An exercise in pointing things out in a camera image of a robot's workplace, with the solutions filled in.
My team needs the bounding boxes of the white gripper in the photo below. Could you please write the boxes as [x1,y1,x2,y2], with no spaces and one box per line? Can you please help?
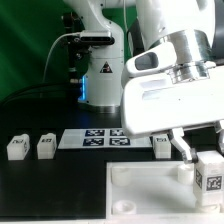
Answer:
[121,66,224,164]

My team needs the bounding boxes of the white square table top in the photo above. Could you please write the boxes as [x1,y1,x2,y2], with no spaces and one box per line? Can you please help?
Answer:
[106,161,224,224]

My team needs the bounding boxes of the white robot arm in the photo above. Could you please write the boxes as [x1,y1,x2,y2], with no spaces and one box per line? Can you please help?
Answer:
[64,0,224,163]

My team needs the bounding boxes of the white marker sheet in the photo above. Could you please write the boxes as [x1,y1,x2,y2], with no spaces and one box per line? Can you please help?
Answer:
[58,128,152,149]

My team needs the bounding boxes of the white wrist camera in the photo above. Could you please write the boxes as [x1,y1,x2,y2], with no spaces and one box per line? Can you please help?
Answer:
[123,42,177,78]

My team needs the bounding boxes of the black cables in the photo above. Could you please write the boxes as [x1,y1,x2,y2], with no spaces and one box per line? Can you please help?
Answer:
[0,81,83,108]

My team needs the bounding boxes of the white camera cable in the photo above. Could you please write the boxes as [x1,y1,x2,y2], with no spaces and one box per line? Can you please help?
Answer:
[41,32,82,84]

